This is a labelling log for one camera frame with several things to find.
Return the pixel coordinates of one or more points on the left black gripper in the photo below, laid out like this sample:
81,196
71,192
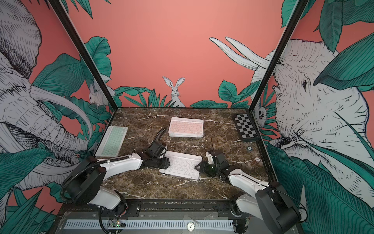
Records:
166,164

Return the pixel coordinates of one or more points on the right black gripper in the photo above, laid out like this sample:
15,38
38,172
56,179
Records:
203,169

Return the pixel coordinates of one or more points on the white keyboard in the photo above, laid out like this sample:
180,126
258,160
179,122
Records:
182,165

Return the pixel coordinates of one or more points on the pink keyboard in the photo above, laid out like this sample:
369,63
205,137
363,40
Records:
184,127

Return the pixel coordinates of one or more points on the green keyboard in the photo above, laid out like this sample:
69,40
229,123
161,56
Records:
111,142

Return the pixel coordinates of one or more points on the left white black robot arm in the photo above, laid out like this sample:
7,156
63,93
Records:
84,184

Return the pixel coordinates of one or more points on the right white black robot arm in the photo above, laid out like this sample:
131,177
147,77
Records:
266,201

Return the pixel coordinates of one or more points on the black white checkerboard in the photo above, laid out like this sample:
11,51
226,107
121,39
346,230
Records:
245,129

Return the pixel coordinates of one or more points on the round silver lock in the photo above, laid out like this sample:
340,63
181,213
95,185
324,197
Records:
190,226

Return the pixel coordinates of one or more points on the small electronics board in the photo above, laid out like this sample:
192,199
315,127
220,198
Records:
116,224

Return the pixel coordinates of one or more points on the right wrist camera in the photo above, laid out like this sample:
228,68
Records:
217,158

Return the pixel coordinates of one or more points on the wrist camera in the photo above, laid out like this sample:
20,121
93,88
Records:
217,158
156,150

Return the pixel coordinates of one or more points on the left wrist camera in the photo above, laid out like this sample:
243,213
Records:
156,150

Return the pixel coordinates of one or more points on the black front mounting rail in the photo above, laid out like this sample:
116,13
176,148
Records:
235,207

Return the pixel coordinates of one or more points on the white slotted cable duct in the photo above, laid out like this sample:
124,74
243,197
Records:
147,224

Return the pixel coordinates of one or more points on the right black frame post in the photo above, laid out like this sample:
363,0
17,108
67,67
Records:
291,25

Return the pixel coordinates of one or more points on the black frame post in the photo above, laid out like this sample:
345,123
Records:
80,46
291,25

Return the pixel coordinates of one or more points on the left black frame post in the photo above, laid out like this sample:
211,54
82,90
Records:
80,46

